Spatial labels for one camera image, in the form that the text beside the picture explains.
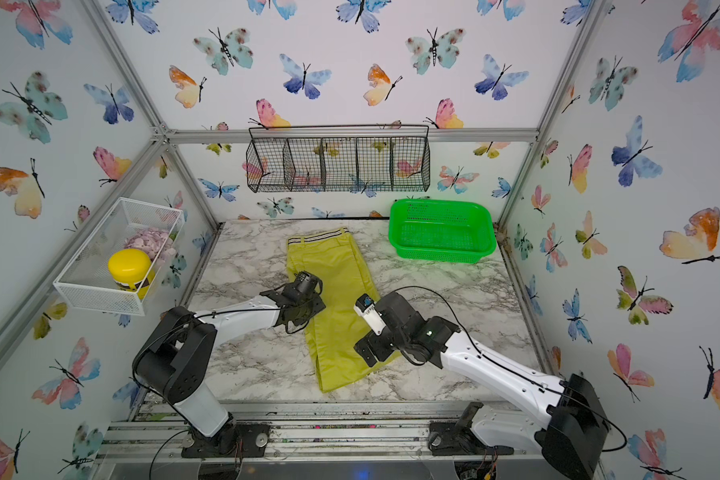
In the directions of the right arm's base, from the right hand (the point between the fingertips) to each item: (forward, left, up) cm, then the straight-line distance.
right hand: (371, 333), depth 77 cm
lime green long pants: (+33, +15, -12) cm, 39 cm away
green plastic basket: (+50, -24, -14) cm, 58 cm away
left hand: (+14, +16, -10) cm, 24 cm away
